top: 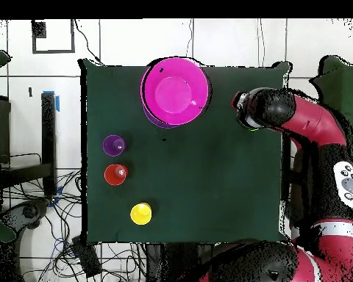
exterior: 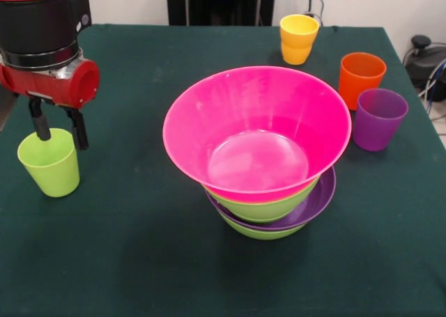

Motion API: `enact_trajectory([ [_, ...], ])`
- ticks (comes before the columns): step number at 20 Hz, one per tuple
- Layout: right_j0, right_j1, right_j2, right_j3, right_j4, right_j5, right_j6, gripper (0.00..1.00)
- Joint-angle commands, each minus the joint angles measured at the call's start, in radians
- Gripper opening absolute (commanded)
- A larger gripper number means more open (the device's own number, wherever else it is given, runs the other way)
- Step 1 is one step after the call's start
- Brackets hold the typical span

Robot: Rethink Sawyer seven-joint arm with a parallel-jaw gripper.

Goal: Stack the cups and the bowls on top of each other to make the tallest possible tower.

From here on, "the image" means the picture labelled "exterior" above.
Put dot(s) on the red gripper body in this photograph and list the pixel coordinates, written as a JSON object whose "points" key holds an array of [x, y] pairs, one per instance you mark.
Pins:
{"points": [[69, 87]]}

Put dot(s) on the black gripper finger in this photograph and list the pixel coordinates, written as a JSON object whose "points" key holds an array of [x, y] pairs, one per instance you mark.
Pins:
{"points": [[41, 125], [79, 132]]}

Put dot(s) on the lime green plastic cup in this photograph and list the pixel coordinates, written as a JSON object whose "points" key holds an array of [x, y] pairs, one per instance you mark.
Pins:
{"points": [[52, 177]]}

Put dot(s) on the large pink plastic bowl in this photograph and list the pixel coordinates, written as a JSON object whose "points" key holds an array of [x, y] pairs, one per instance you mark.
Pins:
{"points": [[258, 122]]}

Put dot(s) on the large green plastic bowl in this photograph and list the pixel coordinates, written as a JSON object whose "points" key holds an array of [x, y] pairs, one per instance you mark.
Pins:
{"points": [[265, 209]]}

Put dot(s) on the small green plastic bowl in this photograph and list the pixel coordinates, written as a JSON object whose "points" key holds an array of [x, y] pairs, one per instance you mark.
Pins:
{"points": [[268, 221]]}

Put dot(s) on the medium green plastic bowl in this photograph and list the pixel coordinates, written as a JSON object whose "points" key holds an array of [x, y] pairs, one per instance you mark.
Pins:
{"points": [[265, 234]]}

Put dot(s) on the purple plastic bowl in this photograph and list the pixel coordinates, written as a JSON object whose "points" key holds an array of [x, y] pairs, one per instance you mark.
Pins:
{"points": [[320, 198]]}

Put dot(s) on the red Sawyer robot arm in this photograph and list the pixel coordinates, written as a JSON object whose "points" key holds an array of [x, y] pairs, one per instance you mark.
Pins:
{"points": [[35, 24]]}

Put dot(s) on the dark green tablecloth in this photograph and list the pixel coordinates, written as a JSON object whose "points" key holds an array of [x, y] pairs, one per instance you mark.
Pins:
{"points": [[104, 261]]}

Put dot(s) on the yellow plastic cup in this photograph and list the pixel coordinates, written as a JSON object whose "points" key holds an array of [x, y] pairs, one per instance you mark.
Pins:
{"points": [[296, 56], [299, 33]]}

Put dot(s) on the orange plastic cup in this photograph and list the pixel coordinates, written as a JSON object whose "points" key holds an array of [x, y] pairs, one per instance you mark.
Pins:
{"points": [[362, 80]]}

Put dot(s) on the purple plastic cup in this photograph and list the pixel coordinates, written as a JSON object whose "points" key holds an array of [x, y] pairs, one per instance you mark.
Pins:
{"points": [[378, 129]]}

